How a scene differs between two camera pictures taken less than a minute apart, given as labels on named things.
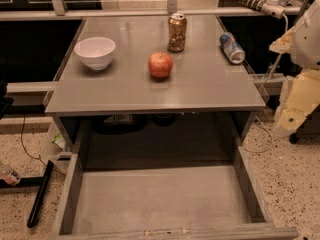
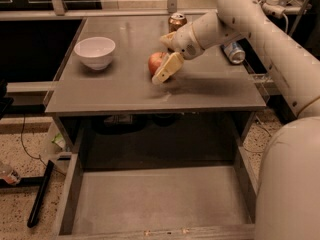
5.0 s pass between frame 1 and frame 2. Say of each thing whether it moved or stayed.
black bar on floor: stayed
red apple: stayed
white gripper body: moved
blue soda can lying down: stayed
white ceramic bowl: stayed
